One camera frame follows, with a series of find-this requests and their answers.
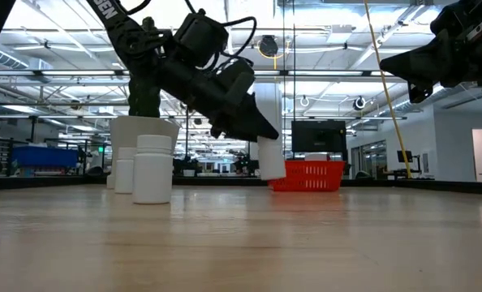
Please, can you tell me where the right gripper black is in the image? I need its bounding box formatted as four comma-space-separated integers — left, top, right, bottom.
381, 18, 482, 105

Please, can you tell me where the green cactus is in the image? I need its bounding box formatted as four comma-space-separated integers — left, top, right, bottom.
127, 16, 165, 118

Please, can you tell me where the yellow hanging cable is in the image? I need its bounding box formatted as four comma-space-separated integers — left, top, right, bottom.
362, 0, 413, 179

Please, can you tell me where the red plastic basket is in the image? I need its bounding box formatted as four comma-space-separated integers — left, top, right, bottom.
267, 160, 346, 192

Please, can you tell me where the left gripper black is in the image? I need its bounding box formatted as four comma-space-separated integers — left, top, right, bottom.
155, 58, 281, 143

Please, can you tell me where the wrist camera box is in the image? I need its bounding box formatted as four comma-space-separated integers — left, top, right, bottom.
174, 8, 230, 68
429, 0, 482, 40

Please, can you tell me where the large black monitor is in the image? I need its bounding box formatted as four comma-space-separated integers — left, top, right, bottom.
291, 120, 347, 153

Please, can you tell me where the blue plastic bin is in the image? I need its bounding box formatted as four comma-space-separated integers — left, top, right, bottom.
11, 145, 80, 170

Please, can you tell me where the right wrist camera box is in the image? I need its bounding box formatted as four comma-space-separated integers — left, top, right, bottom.
429, 0, 482, 40

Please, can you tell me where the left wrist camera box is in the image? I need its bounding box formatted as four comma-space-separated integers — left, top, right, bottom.
174, 8, 230, 68

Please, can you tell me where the white building column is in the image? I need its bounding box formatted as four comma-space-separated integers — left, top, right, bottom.
251, 80, 283, 139

